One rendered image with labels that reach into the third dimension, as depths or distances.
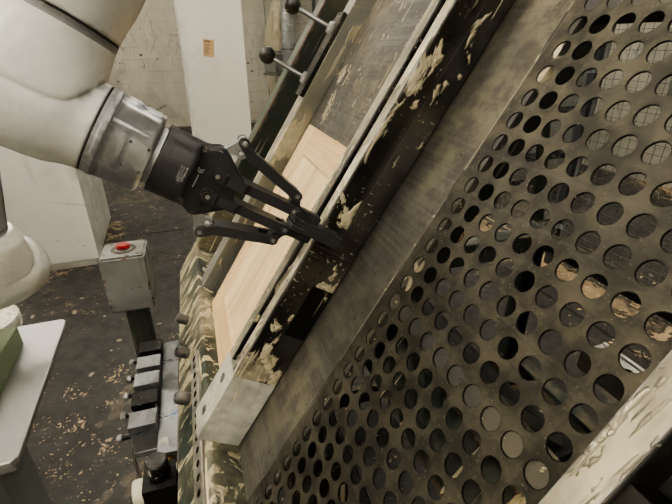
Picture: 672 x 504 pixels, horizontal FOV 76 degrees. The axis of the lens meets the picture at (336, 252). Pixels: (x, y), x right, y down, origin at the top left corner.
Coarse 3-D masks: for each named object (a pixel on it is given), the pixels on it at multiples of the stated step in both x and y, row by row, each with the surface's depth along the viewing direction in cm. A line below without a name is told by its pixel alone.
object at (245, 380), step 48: (432, 0) 55; (480, 0) 51; (432, 48) 51; (480, 48) 53; (384, 96) 56; (432, 96) 54; (384, 144) 55; (336, 192) 57; (384, 192) 58; (288, 288) 59; (240, 336) 66; (288, 336) 63; (240, 384) 63; (240, 432) 67
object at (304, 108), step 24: (360, 0) 93; (360, 24) 95; (336, 48) 96; (336, 72) 98; (312, 96) 99; (288, 120) 101; (288, 144) 102; (240, 216) 105; (240, 240) 108; (216, 264) 109; (216, 288) 111
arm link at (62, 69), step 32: (0, 0) 34; (32, 0) 35; (0, 32) 34; (32, 32) 35; (64, 32) 36; (0, 64) 35; (32, 64) 35; (64, 64) 37; (96, 64) 39; (0, 96) 35; (32, 96) 36; (64, 96) 37; (96, 96) 39; (0, 128) 37; (32, 128) 37; (64, 128) 38; (64, 160) 41
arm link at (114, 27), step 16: (48, 0) 35; (64, 0) 35; (80, 0) 36; (96, 0) 36; (112, 0) 37; (128, 0) 39; (144, 0) 41; (80, 16) 36; (96, 16) 37; (112, 16) 38; (128, 16) 40; (96, 32) 38; (112, 32) 39
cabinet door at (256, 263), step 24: (312, 144) 88; (336, 144) 77; (288, 168) 95; (312, 168) 83; (312, 192) 79; (288, 240) 80; (240, 264) 98; (264, 264) 86; (240, 288) 92; (264, 288) 81; (216, 312) 99; (240, 312) 87; (216, 336) 93
